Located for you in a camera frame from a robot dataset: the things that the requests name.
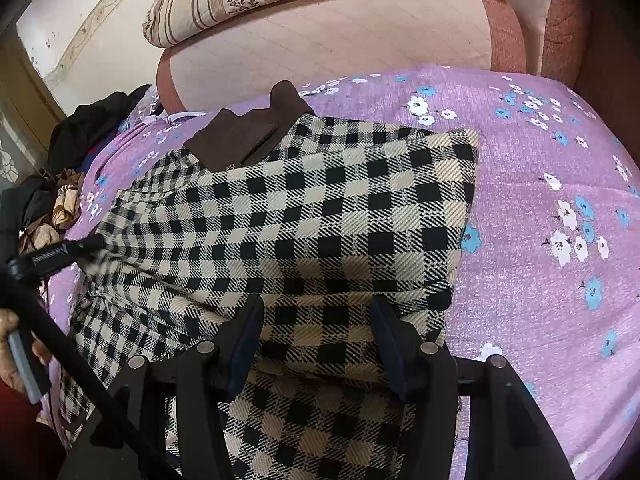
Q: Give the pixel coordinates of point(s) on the black garment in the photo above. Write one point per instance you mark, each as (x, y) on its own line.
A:
(95, 120)

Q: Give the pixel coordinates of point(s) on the person's left hand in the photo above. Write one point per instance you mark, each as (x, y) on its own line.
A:
(8, 323)

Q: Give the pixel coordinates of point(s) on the brown floral cloth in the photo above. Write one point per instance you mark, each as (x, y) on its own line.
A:
(62, 205)

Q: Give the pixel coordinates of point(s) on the wooden door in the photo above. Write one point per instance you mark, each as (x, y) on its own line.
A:
(25, 110)

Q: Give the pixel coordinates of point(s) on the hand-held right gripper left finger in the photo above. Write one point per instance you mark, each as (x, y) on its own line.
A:
(247, 341)

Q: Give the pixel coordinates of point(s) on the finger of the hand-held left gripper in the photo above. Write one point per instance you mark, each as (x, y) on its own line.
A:
(50, 257)

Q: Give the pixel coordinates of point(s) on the pink upholstered panel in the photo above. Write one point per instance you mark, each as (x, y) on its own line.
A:
(570, 30)

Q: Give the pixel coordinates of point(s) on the purple floral bedsheet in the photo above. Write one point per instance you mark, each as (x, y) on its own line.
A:
(540, 210)

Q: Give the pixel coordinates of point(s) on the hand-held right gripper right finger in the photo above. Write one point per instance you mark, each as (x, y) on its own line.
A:
(388, 341)

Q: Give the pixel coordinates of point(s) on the person's dark red clothing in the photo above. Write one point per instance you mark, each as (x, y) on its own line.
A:
(22, 440)

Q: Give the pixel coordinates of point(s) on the pink padded headboard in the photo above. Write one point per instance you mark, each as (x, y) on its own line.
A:
(340, 60)

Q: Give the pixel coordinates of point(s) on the black beige plaid coat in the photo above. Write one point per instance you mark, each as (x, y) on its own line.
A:
(320, 210)

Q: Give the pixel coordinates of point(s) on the pale lilac cloth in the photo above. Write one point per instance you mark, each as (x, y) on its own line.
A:
(172, 117)

